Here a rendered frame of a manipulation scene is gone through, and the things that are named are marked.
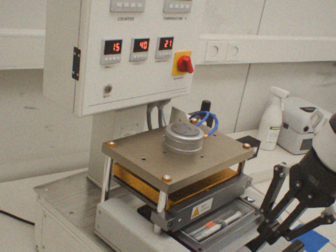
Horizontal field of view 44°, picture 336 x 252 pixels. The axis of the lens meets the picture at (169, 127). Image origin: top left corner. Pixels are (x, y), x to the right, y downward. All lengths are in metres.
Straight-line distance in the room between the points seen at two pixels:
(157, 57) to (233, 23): 0.78
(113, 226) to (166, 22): 0.42
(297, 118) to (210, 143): 0.86
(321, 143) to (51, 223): 0.62
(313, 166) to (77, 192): 0.55
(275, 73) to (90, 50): 1.24
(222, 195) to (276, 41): 1.02
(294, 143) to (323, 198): 1.04
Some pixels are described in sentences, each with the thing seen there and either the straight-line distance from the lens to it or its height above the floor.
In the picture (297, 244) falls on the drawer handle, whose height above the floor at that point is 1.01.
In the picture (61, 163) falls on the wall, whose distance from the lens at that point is 1.44.
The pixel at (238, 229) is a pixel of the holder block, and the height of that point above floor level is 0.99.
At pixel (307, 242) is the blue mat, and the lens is 1.34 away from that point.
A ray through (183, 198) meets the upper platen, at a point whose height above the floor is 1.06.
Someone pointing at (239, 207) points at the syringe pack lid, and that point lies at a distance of 0.90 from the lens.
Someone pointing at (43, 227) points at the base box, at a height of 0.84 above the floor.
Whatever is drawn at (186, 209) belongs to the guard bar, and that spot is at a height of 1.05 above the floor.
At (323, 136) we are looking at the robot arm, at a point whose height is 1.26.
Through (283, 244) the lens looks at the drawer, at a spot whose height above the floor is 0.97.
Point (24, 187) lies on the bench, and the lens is 1.35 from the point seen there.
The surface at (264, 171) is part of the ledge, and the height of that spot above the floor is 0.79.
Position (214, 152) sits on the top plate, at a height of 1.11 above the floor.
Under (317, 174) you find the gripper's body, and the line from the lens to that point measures 0.67.
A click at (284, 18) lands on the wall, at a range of 1.83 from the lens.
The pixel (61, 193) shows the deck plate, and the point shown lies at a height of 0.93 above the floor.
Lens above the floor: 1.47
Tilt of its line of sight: 23 degrees down
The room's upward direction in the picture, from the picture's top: 10 degrees clockwise
